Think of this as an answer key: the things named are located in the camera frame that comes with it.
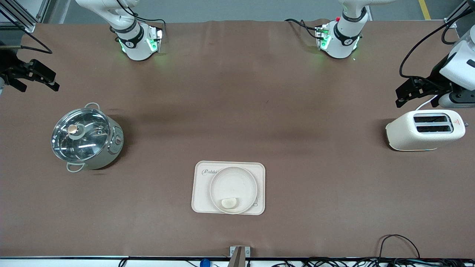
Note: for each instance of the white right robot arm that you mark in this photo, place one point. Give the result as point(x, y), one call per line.
point(135, 48)

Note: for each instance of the steel electric cooking pot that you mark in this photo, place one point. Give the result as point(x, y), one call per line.
point(113, 142)

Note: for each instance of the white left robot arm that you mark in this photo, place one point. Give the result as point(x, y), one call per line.
point(343, 40)

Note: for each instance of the beige rabbit print tray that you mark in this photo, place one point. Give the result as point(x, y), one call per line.
point(202, 193)

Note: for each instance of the pale steamed bun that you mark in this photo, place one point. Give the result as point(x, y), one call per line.
point(229, 203)

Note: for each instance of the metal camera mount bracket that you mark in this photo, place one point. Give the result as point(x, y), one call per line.
point(239, 256)

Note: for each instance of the aluminium frame profile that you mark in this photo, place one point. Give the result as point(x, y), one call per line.
point(26, 20)
point(458, 13)

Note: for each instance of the glass pot lid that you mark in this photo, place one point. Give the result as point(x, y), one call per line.
point(79, 135)

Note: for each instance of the brown table cover cloth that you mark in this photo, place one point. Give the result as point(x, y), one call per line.
point(297, 111)

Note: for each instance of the cream two-slot toaster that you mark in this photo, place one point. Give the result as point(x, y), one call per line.
point(408, 133)

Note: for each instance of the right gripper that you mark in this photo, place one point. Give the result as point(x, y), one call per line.
point(8, 63)

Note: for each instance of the cream round plate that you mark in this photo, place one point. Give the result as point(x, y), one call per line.
point(233, 183)

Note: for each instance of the blue round cap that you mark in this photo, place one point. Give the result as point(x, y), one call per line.
point(205, 263)

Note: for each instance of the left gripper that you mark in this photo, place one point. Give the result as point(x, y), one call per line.
point(436, 78)

